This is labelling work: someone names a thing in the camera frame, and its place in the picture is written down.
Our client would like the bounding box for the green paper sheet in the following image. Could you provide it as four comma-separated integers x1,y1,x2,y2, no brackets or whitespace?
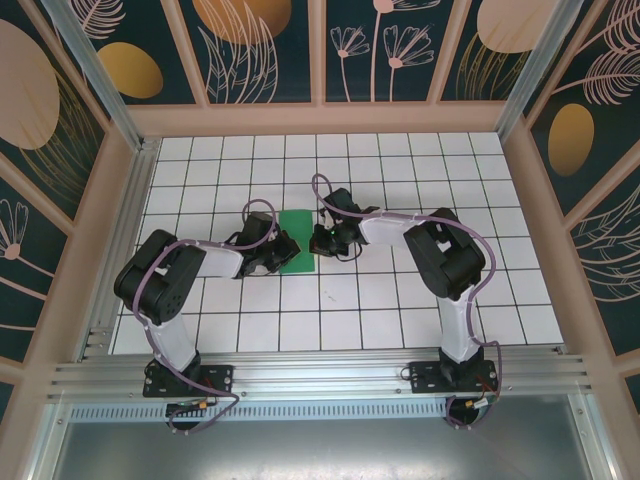
277,208,319,276

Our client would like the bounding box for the metal sheet panel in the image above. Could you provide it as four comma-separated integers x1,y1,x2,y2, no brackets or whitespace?
29,392,619,480

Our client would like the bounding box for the aluminium mounting rail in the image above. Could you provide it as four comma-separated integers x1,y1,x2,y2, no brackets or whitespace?
47,349,596,401

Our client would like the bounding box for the aluminium side rail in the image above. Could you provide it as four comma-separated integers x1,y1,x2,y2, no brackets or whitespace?
79,138,162,362

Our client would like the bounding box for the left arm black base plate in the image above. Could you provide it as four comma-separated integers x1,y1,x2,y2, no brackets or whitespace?
143,363,236,399

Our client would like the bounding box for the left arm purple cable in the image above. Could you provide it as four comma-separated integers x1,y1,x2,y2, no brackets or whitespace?
133,199,279,436

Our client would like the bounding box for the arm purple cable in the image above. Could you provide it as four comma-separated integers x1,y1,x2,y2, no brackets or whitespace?
310,173,504,431
133,199,279,436

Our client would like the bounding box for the slotted grey cable duct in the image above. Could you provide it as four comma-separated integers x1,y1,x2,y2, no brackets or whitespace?
69,398,576,422

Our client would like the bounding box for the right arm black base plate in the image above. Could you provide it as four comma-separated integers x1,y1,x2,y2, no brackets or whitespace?
408,360,500,396

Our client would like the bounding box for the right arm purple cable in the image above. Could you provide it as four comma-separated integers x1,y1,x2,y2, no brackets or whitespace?
310,173,504,431

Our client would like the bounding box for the aluminium frame post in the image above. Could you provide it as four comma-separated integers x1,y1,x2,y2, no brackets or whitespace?
494,0,587,147
41,0,147,152

